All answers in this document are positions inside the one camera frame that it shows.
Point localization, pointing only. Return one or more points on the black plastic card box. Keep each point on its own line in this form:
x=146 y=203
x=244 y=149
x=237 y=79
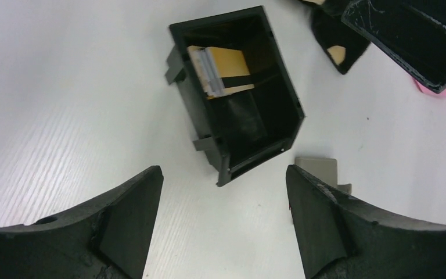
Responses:
x=240 y=131

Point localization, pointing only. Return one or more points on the stack of cards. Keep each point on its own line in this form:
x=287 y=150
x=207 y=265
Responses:
x=221 y=71

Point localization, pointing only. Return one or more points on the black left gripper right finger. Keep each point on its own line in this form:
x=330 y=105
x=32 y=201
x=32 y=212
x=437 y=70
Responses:
x=341 y=236

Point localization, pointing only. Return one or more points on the grey leather card holder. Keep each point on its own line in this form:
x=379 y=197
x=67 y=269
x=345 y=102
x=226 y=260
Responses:
x=325 y=169

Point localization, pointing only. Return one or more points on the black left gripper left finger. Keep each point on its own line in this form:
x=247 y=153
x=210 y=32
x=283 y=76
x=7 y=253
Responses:
x=107 y=236

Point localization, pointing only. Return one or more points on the black floral plush blanket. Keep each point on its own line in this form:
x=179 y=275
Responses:
x=342 y=45

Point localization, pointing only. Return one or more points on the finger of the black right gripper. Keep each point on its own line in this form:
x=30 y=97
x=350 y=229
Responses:
x=412 y=33

